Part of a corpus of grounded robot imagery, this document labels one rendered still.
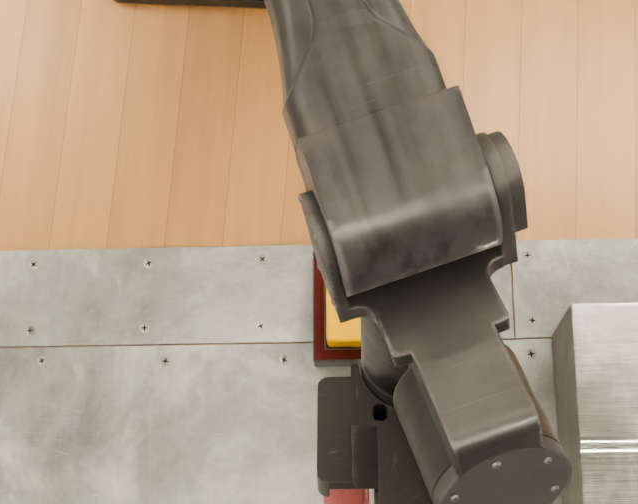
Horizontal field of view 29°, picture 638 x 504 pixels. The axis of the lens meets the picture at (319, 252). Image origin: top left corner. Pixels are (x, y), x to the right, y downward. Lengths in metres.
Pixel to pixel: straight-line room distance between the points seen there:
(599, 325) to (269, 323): 0.23
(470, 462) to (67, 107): 0.56
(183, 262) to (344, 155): 0.43
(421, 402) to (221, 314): 0.39
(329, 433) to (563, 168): 0.36
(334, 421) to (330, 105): 0.20
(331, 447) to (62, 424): 0.31
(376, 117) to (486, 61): 0.47
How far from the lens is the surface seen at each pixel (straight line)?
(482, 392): 0.49
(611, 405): 0.79
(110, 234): 0.92
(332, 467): 0.62
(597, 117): 0.95
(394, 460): 0.56
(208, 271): 0.90
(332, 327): 0.84
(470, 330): 0.51
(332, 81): 0.49
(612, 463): 0.79
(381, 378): 0.57
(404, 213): 0.48
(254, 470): 0.87
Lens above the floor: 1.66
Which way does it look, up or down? 73 degrees down
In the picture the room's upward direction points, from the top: 9 degrees counter-clockwise
